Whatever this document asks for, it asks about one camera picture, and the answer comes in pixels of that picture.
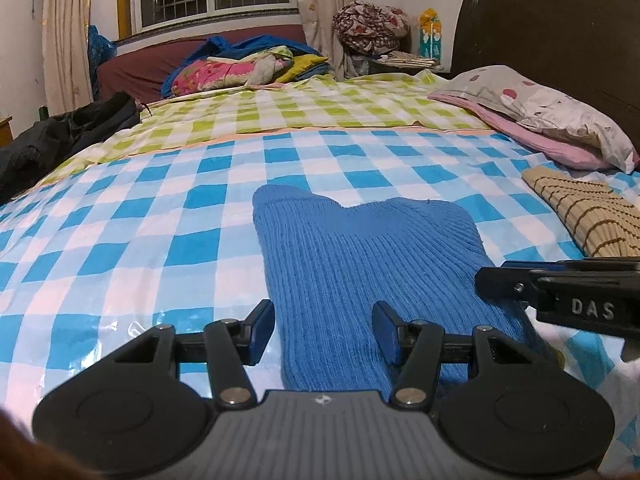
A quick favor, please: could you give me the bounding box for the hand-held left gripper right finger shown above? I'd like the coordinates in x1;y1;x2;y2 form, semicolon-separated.
371;301;538;408

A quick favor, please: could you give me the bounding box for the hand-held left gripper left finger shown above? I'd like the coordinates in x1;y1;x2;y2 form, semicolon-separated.
112;300;276;408

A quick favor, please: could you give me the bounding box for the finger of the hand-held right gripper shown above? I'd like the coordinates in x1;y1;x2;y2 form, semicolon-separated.
474;265;551;308
500;259;593;274

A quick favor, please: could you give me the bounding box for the blue striped knit sweater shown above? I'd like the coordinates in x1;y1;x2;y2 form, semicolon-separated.
251;184;561;392

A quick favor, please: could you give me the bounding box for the beige striped knit sweater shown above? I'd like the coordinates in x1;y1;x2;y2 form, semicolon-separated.
522;169;640;259

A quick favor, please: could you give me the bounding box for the pink pillow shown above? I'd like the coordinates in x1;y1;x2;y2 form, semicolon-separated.
428;89;621;171

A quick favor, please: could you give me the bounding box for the white dotted pillow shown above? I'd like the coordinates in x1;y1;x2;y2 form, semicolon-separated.
442;65;640;175

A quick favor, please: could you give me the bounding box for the blue checked plastic bed sheet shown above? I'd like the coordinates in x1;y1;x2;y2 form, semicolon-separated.
0;127;640;461

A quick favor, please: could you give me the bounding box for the green checked plastic bed sheet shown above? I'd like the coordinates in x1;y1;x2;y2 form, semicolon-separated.
37;70;501;181

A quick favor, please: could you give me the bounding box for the dark wooden headboard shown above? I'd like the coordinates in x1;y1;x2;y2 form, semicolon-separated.
450;0;640;156

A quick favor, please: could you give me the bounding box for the stack of papers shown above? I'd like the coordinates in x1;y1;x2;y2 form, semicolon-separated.
375;51;441;67

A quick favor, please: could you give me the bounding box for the yellow and blue carton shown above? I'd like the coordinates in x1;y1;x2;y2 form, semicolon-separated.
418;7;443;61

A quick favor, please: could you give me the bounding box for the pink floral quilt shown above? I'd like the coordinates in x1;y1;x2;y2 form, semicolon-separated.
170;46;293;97

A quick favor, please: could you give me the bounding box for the yellow folded cloth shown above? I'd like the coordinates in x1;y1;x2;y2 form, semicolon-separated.
277;52;328;83

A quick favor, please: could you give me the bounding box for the black jacket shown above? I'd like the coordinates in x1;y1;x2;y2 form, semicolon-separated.
0;91;142;206

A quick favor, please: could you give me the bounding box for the pile of colourful bedding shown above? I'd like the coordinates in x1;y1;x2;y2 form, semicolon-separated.
161;35;331;100

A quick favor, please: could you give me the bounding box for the maroon sofa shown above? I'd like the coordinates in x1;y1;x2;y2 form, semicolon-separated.
96;24;307;103

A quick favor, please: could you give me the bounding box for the floral cloth bundle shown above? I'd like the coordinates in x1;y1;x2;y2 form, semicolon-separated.
333;2;412;53

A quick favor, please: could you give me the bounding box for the blue plastic bag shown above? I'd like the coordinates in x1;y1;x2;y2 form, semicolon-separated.
87;25;117;101

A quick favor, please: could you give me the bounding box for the cream curtain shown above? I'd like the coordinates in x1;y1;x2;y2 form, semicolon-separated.
42;0;96;116
291;0;360;81

